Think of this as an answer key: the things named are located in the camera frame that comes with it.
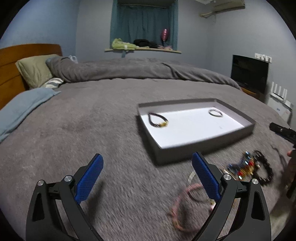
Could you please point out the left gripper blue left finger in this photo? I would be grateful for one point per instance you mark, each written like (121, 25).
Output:
(86, 177)

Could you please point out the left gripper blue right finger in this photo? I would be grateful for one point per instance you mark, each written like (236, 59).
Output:
(209, 176)

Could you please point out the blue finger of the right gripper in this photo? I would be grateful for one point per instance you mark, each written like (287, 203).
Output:
(286, 133)

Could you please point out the large silver bangle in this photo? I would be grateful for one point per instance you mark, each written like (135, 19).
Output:
(196, 190)

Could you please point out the person's right hand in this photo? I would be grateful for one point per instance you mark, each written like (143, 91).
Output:
(289, 172)

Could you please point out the white box under router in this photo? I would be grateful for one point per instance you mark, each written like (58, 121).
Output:
(282, 107)

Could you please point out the white wifi router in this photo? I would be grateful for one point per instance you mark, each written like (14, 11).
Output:
(278, 94)

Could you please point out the wooden tv stand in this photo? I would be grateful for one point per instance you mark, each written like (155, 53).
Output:
(251, 93)

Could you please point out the grey fleece bed blanket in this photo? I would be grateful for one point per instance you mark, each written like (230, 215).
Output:
(132, 197)

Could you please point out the grey cardboard tray box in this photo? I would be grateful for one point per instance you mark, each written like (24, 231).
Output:
(176, 129)

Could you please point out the black television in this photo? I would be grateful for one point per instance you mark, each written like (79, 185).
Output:
(250, 73)

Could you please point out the light blue blanket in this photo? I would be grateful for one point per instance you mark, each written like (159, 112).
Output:
(14, 112)

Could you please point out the striped grey white pillow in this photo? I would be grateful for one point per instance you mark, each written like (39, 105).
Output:
(53, 83)

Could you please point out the grey rolled duvet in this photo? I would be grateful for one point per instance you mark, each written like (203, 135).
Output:
(123, 68)

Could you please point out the white plastic bag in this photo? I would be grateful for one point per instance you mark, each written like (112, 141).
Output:
(73, 58)

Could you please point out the wooden headboard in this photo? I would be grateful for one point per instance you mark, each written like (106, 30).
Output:
(12, 83)

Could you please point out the olive green pillow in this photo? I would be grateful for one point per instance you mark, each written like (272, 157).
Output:
(34, 70)

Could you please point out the pink items on shelf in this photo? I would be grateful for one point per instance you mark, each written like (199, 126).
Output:
(167, 48)

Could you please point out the wooden window shelf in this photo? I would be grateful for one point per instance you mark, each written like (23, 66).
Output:
(145, 49)

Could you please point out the green folded cloth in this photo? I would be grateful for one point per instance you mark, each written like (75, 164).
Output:
(118, 44)

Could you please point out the black clothing pile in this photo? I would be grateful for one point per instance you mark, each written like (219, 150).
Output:
(145, 43)

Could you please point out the teal curtain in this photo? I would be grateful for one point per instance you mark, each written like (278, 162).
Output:
(131, 20)

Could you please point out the white wall power strip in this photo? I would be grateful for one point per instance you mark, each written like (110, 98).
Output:
(263, 57)

